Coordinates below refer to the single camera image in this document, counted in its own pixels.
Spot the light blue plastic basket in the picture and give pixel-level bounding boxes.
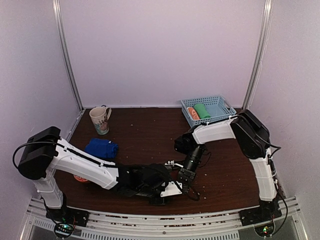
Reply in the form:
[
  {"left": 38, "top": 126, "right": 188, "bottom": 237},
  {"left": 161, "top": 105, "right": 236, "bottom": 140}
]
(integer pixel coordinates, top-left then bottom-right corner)
[{"left": 180, "top": 95, "right": 237, "bottom": 127}]

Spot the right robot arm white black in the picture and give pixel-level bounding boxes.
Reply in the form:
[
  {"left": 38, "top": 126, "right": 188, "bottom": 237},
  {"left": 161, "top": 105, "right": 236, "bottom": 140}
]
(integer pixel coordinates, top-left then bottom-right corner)
[{"left": 174, "top": 109, "right": 279, "bottom": 221}]

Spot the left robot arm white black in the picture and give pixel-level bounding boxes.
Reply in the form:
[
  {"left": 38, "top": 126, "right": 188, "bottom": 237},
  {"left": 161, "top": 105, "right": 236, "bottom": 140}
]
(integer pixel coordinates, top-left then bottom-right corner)
[{"left": 17, "top": 126, "right": 183, "bottom": 222}]

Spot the orange white rolled towel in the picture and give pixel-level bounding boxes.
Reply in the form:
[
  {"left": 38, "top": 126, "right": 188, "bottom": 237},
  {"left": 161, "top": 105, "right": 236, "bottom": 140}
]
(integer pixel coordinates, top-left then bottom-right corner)
[{"left": 187, "top": 107, "right": 200, "bottom": 121}]

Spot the blue folded towel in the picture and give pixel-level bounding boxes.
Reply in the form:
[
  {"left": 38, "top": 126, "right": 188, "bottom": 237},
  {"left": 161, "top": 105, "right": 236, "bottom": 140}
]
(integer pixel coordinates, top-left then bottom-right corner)
[{"left": 84, "top": 138, "right": 119, "bottom": 159}]

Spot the green rolled towel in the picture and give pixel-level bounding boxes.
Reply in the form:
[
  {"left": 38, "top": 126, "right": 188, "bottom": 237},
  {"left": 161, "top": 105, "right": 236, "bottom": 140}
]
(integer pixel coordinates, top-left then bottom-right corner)
[{"left": 193, "top": 103, "right": 211, "bottom": 119}]

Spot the orange patterned bowl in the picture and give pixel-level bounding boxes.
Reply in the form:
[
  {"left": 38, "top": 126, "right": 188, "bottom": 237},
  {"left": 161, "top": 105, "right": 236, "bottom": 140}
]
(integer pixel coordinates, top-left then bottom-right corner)
[{"left": 73, "top": 175, "right": 90, "bottom": 183}]

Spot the white patterned mug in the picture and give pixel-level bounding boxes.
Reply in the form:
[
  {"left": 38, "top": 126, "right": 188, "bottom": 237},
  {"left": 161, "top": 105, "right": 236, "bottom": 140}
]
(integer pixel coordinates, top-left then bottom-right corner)
[{"left": 89, "top": 105, "right": 112, "bottom": 135}]

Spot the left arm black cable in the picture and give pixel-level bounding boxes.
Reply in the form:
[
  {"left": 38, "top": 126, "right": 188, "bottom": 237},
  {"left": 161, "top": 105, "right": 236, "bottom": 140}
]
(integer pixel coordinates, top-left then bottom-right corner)
[{"left": 174, "top": 181, "right": 201, "bottom": 202}]

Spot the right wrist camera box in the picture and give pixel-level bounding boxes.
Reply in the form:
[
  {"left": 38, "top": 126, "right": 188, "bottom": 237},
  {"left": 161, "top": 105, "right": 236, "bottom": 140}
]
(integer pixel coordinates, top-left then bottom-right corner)
[{"left": 174, "top": 133, "right": 198, "bottom": 155}]

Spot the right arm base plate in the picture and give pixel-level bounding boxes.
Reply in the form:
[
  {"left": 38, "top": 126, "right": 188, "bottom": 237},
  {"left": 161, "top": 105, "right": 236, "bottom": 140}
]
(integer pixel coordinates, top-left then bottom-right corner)
[{"left": 239, "top": 206, "right": 282, "bottom": 226}]

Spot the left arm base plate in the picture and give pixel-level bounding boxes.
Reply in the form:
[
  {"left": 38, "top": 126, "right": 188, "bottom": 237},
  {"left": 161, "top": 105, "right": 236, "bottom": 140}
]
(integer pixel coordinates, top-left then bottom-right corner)
[{"left": 45, "top": 205, "right": 89, "bottom": 227}]

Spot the front aluminium rail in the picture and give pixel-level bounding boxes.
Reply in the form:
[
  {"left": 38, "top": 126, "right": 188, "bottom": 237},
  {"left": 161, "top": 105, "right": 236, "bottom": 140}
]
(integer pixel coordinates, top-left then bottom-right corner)
[{"left": 17, "top": 197, "right": 312, "bottom": 240}]

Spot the right aluminium frame post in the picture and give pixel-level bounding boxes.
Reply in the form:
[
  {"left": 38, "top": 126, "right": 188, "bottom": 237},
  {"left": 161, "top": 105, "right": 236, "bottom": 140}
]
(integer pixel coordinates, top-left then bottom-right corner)
[{"left": 241, "top": 0, "right": 274, "bottom": 110}]

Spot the aluminium frame post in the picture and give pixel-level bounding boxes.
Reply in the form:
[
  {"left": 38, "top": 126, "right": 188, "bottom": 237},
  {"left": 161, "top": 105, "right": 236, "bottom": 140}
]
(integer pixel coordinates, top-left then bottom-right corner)
[
  {"left": 52, "top": 0, "right": 84, "bottom": 111},
  {"left": 241, "top": 0, "right": 274, "bottom": 110}
]

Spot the left aluminium frame post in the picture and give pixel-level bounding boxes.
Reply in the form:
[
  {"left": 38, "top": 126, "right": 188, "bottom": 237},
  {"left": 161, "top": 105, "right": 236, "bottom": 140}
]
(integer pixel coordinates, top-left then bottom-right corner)
[{"left": 52, "top": 0, "right": 84, "bottom": 111}]

